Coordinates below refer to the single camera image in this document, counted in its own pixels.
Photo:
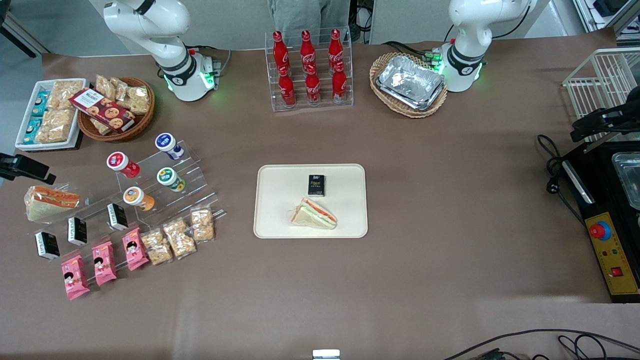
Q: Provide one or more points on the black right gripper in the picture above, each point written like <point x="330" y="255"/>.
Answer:
<point x="15" y="165"/>

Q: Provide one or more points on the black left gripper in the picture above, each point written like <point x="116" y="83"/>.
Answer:
<point x="616" y="119"/>

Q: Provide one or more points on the green cap gum bottle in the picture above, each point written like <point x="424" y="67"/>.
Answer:
<point x="171" y="180"/>

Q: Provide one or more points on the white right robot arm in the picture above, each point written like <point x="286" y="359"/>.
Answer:
<point x="150" y="22"/>

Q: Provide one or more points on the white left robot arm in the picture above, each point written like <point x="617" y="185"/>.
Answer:
<point x="472" y="25"/>

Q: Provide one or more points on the white rectangular snack tray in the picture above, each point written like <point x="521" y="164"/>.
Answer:
<point x="25" y="142"/>

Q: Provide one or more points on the red cap gum bottle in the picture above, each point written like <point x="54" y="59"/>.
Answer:
<point x="122" y="165"/>

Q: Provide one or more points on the orange cap gum bottle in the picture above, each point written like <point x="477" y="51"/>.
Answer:
<point x="137" y="198"/>

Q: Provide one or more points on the blue cap gum bottle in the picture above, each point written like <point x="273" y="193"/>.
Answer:
<point x="167" y="145"/>

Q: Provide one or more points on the cream plastic serving tray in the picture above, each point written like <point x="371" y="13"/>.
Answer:
<point x="280" y="210"/>

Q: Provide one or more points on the wrapped triangle sandwich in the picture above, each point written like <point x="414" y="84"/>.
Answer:
<point x="50" y="202"/>
<point x="315" y="215"/>

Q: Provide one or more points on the blue snack pack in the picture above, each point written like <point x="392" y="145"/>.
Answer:
<point x="40" y="103"/>
<point x="32" y="131"/>

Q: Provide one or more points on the large crispy snack bag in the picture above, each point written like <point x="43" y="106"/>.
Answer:
<point x="56" y="126"/>
<point x="67" y="94"/>

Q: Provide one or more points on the black sealing machine yellow panel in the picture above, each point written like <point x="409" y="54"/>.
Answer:
<point x="600" y="200"/>

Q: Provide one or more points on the black and white box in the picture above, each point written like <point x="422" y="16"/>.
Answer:
<point x="47" y="245"/>
<point x="77" y="231"/>
<point x="117" y="216"/>

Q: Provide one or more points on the clear bag of crispy snack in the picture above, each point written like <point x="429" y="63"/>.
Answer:
<point x="137" y="100"/>
<point x="100" y="126"/>
<point x="105" y="87"/>

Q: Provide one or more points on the low clear acrylic display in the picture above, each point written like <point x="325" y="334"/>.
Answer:
<point x="97" y="220"/>

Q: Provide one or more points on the red cookie box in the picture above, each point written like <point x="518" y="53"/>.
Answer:
<point x="102" y="110"/>

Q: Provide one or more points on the red emergency stop button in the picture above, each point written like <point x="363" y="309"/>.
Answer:
<point x="599" y="230"/>

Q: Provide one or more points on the pink snack pack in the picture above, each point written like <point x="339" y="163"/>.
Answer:
<point x="75" y="277"/>
<point x="104" y="263"/>
<point x="135" y="249"/>

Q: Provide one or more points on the brown wicker snack basket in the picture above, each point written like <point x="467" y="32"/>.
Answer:
<point x="142" y="122"/>

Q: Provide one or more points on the small crispy snack bag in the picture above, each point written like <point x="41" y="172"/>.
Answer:
<point x="202" y="225"/>
<point x="179" y="239"/>
<point x="157" y="247"/>

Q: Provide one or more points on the clear acrylic step stand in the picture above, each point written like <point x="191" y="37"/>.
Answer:
<point x="192" y="175"/>

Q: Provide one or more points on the silver foil container stack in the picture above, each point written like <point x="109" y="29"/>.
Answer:
<point x="411" y="82"/>

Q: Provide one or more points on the wicker basket with foil containers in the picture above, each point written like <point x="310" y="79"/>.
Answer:
<point x="382" y="97"/>

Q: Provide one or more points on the clear acrylic bottle rack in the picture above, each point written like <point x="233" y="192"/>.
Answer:
<point x="270" y="100"/>

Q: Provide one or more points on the red cola bottle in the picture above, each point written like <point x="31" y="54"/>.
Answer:
<point x="307" y="47"/>
<point x="287" y="90"/>
<point x="313" y="87"/>
<point x="336" y="46"/>
<point x="339" y="85"/>
<point x="280" y="50"/>

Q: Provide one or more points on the black box with gold print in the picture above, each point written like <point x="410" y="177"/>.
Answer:
<point x="316" y="185"/>

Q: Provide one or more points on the person in grey trousers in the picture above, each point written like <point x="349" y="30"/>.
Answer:
<point x="300" y="15"/>

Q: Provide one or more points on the small white device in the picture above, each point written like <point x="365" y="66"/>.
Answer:
<point x="326" y="355"/>

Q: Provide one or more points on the aluminium frame shelf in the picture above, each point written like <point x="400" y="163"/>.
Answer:
<point x="600" y="15"/>

